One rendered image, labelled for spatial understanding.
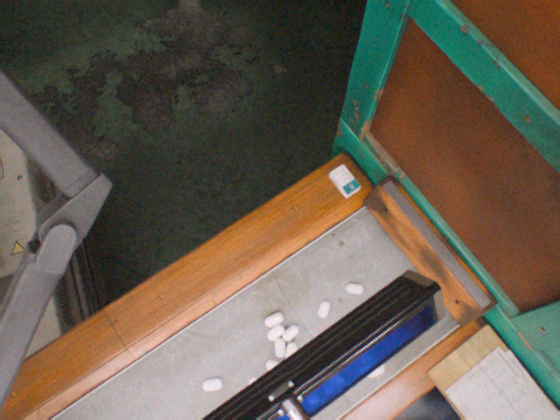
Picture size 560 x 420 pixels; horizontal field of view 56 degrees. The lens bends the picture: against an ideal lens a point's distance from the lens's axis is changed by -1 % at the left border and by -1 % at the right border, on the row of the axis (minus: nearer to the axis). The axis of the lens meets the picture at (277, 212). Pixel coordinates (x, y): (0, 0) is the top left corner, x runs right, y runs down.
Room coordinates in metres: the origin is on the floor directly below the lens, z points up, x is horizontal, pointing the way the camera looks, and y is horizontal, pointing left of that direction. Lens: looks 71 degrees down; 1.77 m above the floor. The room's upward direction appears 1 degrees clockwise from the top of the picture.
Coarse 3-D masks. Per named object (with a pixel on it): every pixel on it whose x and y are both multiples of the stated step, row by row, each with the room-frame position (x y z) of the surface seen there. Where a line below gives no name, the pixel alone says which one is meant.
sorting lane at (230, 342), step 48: (336, 240) 0.31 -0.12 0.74; (384, 240) 0.31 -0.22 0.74; (288, 288) 0.21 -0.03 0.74; (336, 288) 0.21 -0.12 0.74; (192, 336) 0.11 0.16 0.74; (240, 336) 0.11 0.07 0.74; (432, 336) 0.12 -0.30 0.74; (144, 384) 0.02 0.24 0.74; (192, 384) 0.02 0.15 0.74; (240, 384) 0.02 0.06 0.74
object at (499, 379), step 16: (496, 352) 0.09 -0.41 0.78; (480, 368) 0.06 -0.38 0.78; (496, 368) 0.06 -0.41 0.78; (512, 368) 0.06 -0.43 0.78; (464, 384) 0.03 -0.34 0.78; (480, 384) 0.03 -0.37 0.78; (496, 384) 0.03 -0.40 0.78; (512, 384) 0.03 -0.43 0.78; (528, 384) 0.03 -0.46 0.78; (464, 400) 0.00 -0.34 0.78; (480, 400) 0.00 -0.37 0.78; (496, 400) 0.00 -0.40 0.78; (512, 400) 0.00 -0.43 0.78; (528, 400) 0.00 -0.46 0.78; (544, 400) 0.01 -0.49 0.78; (464, 416) -0.02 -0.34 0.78; (480, 416) -0.02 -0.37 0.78; (496, 416) -0.02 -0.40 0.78; (512, 416) -0.02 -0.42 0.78; (528, 416) -0.02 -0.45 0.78; (544, 416) -0.02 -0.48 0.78
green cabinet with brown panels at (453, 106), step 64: (384, 0) 0.51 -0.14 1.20; (448, 0) 0.45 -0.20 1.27; (512, 0) 0.39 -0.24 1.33; (384, 64) 0.48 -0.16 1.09; (448, 64) 0.42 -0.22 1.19; (512, 64) 0.36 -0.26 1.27; (384, 128) 0.46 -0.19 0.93; (448, 128) 0.38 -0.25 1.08; (512, 128) 0.32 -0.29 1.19; (448, 192) 0.33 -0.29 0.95; (512, 192) 0.28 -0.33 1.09; (512, 256) 0.22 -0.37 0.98; (512, 320) 0.14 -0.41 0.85
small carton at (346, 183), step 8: (336, 168) 0.45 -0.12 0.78; (344, 168) 0.45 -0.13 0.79; (336, 176) 0.43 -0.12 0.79; (344, 176) 0.43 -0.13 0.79; (352, 176) 0.43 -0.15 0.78; (336, 184) 0.42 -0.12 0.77; (344, 184) 0.41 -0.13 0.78; (352, 184) 0.41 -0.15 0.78; (344, 192) 0.40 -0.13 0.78; (352, 192) 0.40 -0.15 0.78
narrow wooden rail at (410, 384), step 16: (480, 320) 0.15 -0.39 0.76; (448, 336) 0.12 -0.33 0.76; (464, 336) 0.12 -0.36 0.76; (432, 352) 0.09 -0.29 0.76; (448, 352) 0.09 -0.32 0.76; (416, 368) 0.06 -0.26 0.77; (384, 384) 0.03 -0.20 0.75; (400, 384) 0.03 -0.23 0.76; (416, 384) 0.03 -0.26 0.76; (432, 384) 0.03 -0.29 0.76; (368, 400) 0.00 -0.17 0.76; (384, 400) 0.00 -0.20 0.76; (400, 400) 0.00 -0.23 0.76; (416, 400) 0.00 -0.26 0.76; (352, 416) -0.03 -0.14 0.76; (368, 416) -0.03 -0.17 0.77; (384, 416) -0.03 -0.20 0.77
